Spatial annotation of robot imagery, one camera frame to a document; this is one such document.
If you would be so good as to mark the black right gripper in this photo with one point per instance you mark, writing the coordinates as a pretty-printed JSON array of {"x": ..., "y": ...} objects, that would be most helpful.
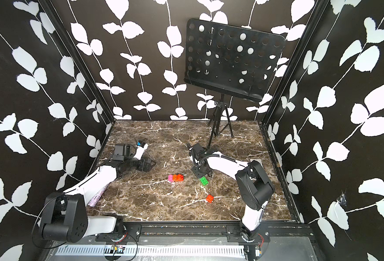
[{"x": 194, "y": 168}]

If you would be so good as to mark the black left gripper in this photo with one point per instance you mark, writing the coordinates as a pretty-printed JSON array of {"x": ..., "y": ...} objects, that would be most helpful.
[{"x": 148, "y": 166}]

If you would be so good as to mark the green lego brick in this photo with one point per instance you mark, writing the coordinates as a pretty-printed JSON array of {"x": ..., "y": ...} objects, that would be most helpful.
[{"x": 204, "y": 181}]

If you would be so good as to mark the orange lego brick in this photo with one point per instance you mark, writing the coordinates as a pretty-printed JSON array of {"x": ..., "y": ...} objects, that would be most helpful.
[{"x": 178, "y": 178}]

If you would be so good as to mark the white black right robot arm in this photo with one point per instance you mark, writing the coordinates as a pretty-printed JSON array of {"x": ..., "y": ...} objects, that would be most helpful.
[{"x": 255, "y": 187}]

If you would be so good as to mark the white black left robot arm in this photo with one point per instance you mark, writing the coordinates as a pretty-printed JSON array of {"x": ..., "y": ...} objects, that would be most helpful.
[{"x": 64, "y": 216}]

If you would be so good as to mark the red lego brick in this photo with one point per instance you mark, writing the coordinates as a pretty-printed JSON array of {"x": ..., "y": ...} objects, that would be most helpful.
[{"x": 209, "y": 198}]

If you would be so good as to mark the black music stand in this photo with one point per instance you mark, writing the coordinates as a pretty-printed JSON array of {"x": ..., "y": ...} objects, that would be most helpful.
[{"x": 233, "y": 61}]

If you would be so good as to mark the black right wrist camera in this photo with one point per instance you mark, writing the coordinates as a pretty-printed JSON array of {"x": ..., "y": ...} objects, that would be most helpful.
[{"x": 199, "y": 154}]

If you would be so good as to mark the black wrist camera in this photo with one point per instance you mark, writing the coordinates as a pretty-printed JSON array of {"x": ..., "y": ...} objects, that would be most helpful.
[
  {"x": 122, "y": 152},
  {"x": 199, "y": 154}
]

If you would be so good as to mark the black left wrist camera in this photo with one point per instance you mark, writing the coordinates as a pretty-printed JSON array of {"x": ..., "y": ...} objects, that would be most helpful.
[{"x": 122, "y": 152}]

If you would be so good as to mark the black mounting rail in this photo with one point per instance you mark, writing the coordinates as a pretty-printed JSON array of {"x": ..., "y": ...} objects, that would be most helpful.
[{"x": 234, "y": 231}]

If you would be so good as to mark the white perforated cable duct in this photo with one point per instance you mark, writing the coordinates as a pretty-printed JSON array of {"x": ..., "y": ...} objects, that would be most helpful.
[{"x": 234, "y": 251}]

